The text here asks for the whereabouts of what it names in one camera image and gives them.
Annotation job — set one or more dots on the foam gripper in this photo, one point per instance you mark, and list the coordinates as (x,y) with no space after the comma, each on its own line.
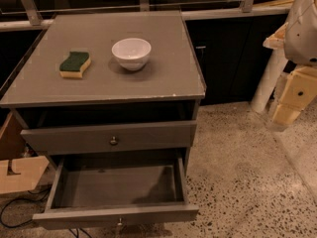
(303,34)

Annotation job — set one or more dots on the grey drawer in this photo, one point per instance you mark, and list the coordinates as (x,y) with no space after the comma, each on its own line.
(108,192)
(111,138)

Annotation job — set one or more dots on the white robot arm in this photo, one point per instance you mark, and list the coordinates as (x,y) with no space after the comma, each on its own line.
(303,12)

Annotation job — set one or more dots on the grey top drawer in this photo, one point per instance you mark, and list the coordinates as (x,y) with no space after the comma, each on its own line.
(111,138)

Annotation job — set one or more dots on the grey wooden drawer cabinet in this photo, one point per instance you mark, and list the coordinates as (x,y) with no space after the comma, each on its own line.
(167,88)

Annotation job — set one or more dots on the white diagonal support pole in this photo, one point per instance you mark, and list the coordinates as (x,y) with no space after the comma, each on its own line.
(272,72)

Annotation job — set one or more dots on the white ceramic bowl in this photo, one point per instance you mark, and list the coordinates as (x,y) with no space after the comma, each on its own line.
(132,53)

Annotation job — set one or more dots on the green yellow sponge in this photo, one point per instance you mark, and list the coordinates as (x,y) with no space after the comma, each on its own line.
(75,65)

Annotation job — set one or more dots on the light wooden board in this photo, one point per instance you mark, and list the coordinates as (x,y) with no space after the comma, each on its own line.
(17,173)

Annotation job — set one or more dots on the metal railing frame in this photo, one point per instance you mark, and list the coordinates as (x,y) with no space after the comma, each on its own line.
(20,15)

